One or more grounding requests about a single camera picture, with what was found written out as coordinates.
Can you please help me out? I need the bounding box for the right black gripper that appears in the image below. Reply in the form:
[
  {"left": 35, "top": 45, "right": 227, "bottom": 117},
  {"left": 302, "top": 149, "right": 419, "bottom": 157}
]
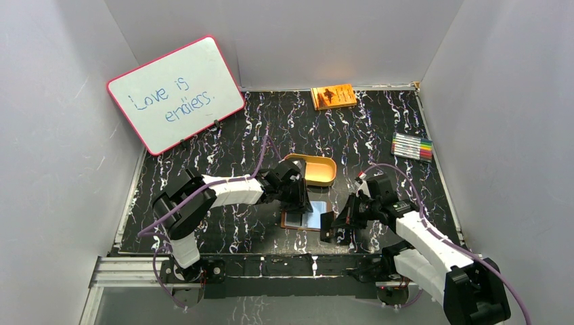
[{"left": 332, "top": 192, "right": 380, "bottom": 230}]

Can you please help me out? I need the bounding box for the dark credit card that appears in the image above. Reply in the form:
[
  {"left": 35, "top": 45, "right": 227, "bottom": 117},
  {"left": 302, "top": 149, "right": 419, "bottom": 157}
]
[{"left": 319, "top": 211, "right": 340, "bottom": 244}]

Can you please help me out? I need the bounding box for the colour marker pen set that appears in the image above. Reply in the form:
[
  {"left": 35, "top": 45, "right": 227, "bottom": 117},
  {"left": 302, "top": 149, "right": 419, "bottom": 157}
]
[{"left": 391, "top": 132, "right": 433, "bottom": 163}]

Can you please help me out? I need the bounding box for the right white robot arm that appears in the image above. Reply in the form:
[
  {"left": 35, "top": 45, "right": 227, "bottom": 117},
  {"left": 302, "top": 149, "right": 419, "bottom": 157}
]
[{"left": 332, "top": 173, "right": 511, "bottom": 324}]

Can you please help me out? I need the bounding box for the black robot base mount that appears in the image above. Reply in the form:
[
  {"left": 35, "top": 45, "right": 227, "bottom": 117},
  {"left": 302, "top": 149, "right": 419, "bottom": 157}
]
[{"left": 158, "top": 253, "right": 422, "bottom": 309}]

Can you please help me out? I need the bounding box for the gold oval tin tray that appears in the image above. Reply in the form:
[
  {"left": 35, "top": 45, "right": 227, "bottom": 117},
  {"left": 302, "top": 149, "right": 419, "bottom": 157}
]
[{"left": 284, "top": 153, "right": 337, "bottom": 187}]

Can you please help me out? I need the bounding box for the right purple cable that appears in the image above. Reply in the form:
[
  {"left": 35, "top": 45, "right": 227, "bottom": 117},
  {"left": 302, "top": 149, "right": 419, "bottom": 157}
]
[{"left": 358, "top": 163, "right": 532, "bottom": 325}]

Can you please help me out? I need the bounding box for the brown leather card holder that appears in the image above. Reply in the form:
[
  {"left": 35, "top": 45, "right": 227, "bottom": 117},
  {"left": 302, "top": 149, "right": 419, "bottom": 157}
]
[{"left": 281, "top": 200, "right": 332, "bottom": 232}]

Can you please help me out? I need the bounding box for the orange book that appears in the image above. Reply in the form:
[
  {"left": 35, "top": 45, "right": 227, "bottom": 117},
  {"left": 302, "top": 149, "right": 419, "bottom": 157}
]
[{"left": 311, "top": 84, "right": 357, "bottom": 110}]

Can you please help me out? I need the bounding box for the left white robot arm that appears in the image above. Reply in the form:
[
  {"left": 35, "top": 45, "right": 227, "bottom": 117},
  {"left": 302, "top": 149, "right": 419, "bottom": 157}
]
[{"left": 152, "top": 160, "right": 313, "bottom": 282}]

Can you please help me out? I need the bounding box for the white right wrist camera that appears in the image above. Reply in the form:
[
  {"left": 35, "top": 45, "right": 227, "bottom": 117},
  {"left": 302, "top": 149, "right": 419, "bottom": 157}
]
[{"left": 355, "top": 172, "right": 371, "bottom": 198}]

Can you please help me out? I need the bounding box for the pink framed whiteboard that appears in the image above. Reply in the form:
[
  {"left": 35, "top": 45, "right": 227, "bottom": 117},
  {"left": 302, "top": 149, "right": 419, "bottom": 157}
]
[{"left": 106, "top": 36, "right": 246, "bottom": 156}]

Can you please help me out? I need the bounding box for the aluminium rail frame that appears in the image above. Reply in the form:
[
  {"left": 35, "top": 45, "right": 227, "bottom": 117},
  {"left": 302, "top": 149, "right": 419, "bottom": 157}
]
[{"left": 78, "top": 255, "right": 506, "bottom": 325}]

